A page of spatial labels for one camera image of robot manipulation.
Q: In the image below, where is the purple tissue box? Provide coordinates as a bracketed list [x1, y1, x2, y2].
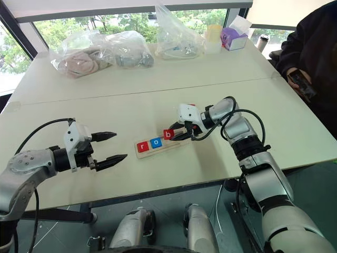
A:
[220, 15, 253, 52]

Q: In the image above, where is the translucent plastic container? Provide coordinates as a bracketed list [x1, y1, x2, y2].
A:
[204, 24, 223, 55]

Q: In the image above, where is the white floor cable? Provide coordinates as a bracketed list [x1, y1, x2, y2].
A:
[215, 185, 224, 234]

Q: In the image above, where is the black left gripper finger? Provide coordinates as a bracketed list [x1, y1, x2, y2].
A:
[94, 154, 128, 172]
[91, 131, 118, 143]

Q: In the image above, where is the white tumbler with dark lid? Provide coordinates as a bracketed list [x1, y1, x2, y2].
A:
[257, 34, 270, 54]

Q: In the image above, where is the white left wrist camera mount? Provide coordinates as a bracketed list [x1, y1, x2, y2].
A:
[63, 121, 93, 173]

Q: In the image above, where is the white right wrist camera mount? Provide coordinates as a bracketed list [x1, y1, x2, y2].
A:
[176, 103, 202, 132]

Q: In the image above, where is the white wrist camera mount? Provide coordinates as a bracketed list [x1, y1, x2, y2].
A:
[63, 121, 93, 173]
[176, 103, 202, 132]

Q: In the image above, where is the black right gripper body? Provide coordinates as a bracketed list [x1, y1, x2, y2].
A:
[184, 120, 198, 141]

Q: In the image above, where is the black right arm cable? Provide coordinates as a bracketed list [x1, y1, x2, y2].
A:
[190, 95, 266, 149]

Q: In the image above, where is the black table support bar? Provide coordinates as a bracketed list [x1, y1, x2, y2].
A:
[20, 207, 97, 225]

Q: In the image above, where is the wooden letter tray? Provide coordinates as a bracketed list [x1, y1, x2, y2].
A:
[134, 136, 189, 160]

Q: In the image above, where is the person in black jacket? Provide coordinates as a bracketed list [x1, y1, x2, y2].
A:
[275, 4, 337, 140]

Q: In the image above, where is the silver robot leg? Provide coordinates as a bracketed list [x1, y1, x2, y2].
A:
[183, 202, 220, 253]
[108, 206, 156, 250]

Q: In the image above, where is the black smartphone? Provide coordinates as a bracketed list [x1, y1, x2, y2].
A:
[288, 70, 318, 100]

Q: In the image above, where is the plastic bag with grey items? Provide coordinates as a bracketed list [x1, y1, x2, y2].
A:
[106, 30, 155, 70]

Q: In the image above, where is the blue letter block o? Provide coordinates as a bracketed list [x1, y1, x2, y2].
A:
[150, 137, 164, 150]

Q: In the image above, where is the red letter block r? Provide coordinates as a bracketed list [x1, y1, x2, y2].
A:
[136, 142, 151, 154]

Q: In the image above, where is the clear bag with white cable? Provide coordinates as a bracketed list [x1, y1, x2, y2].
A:
[154, 3, 206, 61]

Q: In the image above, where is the black window frame post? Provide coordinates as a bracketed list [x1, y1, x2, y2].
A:
[0, 7, 38, 62]

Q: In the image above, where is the plastic bag with pink plush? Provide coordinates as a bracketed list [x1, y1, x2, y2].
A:
[49, 30, 117, 80]

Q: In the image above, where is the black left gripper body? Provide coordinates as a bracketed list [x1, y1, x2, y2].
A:
[74, 143, 98, 170]

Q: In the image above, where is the person's hand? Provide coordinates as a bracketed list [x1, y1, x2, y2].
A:
[286, 67, 301, 93]

